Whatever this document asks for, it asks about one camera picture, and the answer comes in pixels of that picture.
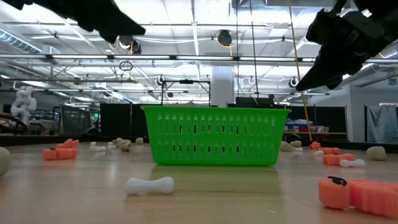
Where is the grey hanging cloth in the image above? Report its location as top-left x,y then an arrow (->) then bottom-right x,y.
366,105 -> 398,144

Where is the green plastic basket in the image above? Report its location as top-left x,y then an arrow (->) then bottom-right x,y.
140,105 -> 292,166

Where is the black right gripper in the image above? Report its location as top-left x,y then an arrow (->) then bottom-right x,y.
295,0 -> 398,92

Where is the grey ventilation duct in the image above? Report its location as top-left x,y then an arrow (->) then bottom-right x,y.
0,29 -> 43,54

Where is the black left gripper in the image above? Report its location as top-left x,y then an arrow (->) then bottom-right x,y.
2,0 -> 146,44

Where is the white building column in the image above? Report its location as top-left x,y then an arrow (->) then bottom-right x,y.
210,65 -> 236,108

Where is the black metal stand frame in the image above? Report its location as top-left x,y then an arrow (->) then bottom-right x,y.
160,79 -> 211,106

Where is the thin black hanging cable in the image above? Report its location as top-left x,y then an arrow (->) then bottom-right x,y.
235,0 -> 240,106

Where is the black coiled cable loop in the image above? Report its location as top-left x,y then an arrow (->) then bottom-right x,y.
119,60 -> 134,72

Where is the wooden shelf board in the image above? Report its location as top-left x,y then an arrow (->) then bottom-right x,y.
283,131 -> 347,136

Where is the black background monitor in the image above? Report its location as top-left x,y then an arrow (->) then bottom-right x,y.
235,96 -> 275,108

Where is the yellow hanging cable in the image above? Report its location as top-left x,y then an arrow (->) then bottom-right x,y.
287,0 -> 313,142

